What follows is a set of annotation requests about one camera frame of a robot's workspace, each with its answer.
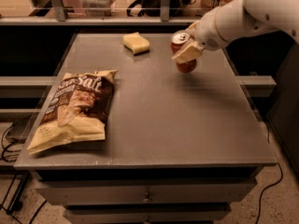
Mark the red coke can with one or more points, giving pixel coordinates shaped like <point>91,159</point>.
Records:
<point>180,43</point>

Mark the grey drawer cabinet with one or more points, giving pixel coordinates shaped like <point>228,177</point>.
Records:
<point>191,141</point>

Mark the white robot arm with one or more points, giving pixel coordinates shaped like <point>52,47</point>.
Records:
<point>239,18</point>

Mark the sea salt chips bag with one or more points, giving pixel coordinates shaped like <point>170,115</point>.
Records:
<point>77,112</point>

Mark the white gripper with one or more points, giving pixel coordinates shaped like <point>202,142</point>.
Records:
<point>207,33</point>

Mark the metal drawer knob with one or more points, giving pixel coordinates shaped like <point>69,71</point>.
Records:
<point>147,199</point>

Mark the yellow sponge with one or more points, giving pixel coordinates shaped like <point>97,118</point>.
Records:
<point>136,43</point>

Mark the grey metal railing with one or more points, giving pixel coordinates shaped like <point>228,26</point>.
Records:
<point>71,13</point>

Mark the clear plastic container background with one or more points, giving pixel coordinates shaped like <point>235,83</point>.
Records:
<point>97,8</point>

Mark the black bag background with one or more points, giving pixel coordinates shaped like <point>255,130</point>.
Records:
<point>152,8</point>

